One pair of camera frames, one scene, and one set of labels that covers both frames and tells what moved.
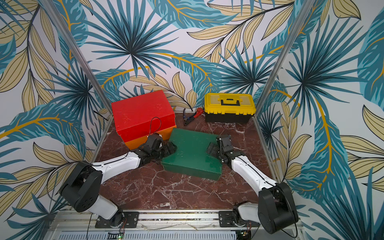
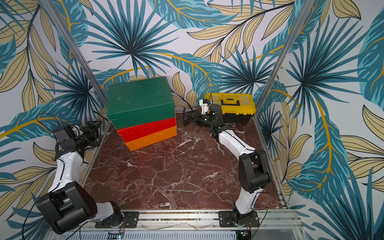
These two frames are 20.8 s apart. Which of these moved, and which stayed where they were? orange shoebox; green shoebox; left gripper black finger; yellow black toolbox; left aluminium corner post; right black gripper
Moved: right black gripper; left gripper black finger; green shoebox
Stayed: yellow black toolbox; orange shoebox; left aluminium corner post
